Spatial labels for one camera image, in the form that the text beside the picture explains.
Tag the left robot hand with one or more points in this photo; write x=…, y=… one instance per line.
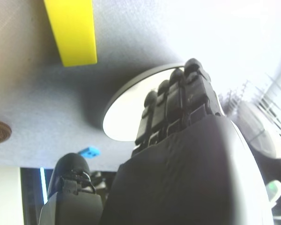
x=189, y=175

